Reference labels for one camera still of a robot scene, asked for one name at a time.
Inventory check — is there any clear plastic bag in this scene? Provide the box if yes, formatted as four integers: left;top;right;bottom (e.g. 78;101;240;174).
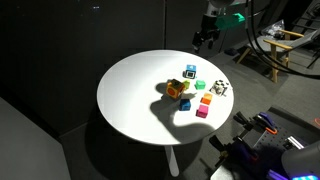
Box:
261;19;288;38

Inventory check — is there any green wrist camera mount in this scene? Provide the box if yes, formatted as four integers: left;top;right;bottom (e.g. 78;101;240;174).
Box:
214;12;246;30

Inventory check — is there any pink toy block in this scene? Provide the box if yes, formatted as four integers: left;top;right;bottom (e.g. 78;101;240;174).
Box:
195;104;210;119

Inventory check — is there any orange toy block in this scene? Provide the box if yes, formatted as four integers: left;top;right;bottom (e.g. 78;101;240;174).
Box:
200;92;214;106

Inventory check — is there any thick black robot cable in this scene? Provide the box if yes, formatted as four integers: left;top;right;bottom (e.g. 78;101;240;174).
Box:
244;0;320;80

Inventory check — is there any wooden armchair grey seat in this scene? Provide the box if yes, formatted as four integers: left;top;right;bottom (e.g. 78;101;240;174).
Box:
237;28;320;84

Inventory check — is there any black metal rack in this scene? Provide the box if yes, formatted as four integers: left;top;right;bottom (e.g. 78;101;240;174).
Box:
289;0;320;38

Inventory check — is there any green toy block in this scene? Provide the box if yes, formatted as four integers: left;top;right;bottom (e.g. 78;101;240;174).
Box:
194;79;207;91

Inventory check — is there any grey cabinet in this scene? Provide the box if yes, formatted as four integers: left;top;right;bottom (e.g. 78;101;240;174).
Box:
0;96;72;180

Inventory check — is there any blue plush cube with four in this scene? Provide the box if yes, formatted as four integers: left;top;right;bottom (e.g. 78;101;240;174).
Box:
182;64;198;80

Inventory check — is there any purple spring clamp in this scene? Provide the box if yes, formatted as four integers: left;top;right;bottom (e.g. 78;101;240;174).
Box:
233;111;278;136
209;134;261;164

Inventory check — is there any blue toy block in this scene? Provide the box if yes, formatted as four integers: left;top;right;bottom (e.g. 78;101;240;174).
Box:
178;98;192;112

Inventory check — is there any checkered plush cube toy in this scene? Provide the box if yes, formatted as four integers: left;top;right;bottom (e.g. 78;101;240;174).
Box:
209;78;231;98

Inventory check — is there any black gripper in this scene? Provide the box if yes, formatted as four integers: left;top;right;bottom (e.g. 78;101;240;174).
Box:
192;14;222;53

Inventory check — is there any silver aluminium profile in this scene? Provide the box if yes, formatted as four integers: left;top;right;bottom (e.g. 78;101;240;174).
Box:
267;169;288;180
287;135;305;150

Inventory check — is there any orange plush cube toy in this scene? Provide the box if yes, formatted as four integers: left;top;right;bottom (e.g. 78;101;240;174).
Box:
165;78;186;100

